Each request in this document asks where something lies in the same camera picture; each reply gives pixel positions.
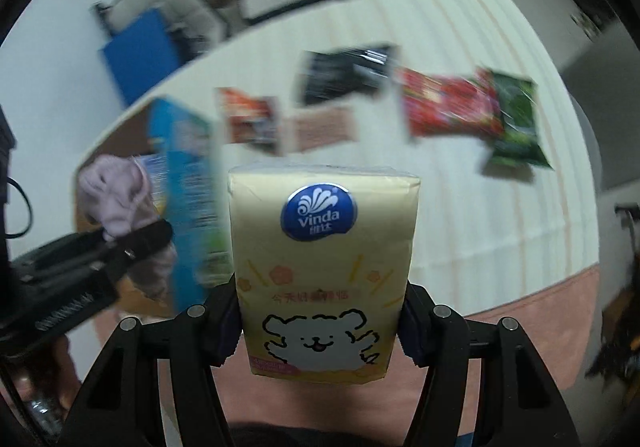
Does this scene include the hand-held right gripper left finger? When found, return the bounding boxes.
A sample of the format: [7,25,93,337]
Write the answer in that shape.
[60,276,247,447]

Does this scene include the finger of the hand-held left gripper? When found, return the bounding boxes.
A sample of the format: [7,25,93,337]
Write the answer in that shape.
[97,219,174,279]

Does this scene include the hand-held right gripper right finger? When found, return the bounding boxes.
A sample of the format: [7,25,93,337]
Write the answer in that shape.
[396,280,582,447]

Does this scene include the pale pink plush toy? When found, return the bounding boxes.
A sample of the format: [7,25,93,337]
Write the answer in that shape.
[77,154,179,299]

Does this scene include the cardboard box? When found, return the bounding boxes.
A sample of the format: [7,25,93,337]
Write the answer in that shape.
[74,97,223,324]

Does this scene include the yellow tissue pack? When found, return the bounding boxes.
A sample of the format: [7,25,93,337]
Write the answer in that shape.
[227,163,421,384]

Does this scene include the person's left hand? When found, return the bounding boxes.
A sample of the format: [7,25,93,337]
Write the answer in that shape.
[15,334,83,428]

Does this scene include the blue box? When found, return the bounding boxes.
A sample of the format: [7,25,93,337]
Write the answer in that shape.
[149,99,224,289]

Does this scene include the pink mat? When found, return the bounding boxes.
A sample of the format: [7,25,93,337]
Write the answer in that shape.
[95,262,602,433]

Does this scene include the small red snack packet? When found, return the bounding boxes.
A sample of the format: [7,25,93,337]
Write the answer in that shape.
[216,88,281,155]

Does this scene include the blue board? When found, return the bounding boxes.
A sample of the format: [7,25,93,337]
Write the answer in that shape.
[97,9,182,108]

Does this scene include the large red snack packet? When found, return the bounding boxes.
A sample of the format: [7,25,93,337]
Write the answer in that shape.
[397,68,505,144]

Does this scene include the green snack packet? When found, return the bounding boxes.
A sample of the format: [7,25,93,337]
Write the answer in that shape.
[481,69,556,178]

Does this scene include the black snack packet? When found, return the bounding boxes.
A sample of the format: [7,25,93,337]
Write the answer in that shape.
[299,44,404,106]

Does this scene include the black cable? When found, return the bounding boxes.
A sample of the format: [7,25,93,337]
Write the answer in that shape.
[0,176,33,240]

